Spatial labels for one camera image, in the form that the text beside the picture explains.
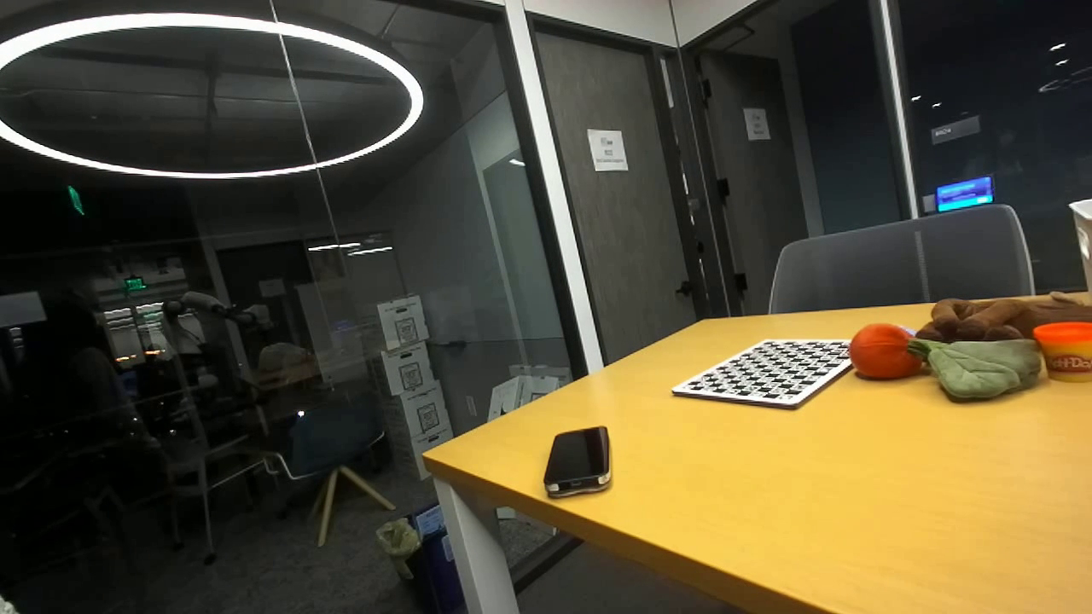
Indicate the brown plush toy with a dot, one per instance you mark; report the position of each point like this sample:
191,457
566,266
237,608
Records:
990,318

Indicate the white paper sign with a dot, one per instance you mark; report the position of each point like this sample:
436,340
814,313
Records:
607,150

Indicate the stack of white boxes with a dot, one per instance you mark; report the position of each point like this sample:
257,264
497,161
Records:
409,375

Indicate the blue lit screen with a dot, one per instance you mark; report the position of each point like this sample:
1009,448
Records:
964,194

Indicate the grey office chair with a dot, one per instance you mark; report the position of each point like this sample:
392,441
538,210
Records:
853,273

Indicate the black smartphone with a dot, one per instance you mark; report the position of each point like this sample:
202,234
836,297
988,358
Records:
577,458

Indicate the blue waste bin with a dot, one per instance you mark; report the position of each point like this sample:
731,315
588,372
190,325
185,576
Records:
444,563

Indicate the blue chair wooden legs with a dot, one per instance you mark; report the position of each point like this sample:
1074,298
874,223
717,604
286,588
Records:
328,443

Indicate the black white calibration board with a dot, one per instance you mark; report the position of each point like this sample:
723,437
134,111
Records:
768,371

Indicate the orange plush vegetable green leaf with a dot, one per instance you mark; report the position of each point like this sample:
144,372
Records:
883,351

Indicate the flat white cardboard boxes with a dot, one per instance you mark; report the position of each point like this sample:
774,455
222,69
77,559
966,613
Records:
520,392

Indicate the yellow modelling dough tub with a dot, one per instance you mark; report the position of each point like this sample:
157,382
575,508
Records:
1066,351

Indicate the bin with green bag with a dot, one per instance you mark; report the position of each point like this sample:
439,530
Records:
399,546

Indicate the grey door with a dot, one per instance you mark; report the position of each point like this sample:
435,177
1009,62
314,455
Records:
623,247

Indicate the white plastic container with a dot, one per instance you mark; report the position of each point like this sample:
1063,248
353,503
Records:
1085,247

